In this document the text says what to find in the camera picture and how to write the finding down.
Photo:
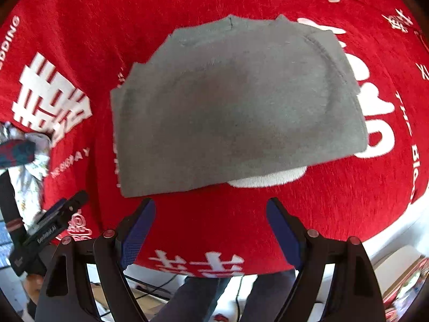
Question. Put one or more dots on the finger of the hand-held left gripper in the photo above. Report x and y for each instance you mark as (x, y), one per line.
(62, 209)

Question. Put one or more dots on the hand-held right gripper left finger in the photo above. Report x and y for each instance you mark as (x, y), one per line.
(139, 231)

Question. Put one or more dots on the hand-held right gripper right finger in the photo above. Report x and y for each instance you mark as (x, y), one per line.
(285, 234)

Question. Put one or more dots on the grey knit sweater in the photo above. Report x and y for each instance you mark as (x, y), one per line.
(234, 107)

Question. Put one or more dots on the person's left hand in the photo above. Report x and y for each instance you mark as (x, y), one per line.
(34, 283)

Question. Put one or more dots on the white floral cloth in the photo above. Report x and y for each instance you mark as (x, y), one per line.
(35, 181)

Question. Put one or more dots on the person's right leg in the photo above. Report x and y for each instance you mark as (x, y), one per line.
(268, 295)

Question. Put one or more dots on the person's leg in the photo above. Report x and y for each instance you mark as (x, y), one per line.
(268, 295)
(194, 298)

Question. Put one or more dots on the dark teal printed cloth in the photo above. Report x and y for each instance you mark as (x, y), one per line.
(16, 152)

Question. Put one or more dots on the person's left leg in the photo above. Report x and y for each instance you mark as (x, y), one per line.
(194, 298)

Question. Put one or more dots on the cardboard box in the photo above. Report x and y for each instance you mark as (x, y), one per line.
(398, 268)

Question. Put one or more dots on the red blanket with white print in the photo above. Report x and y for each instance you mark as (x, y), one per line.
(100, 23)

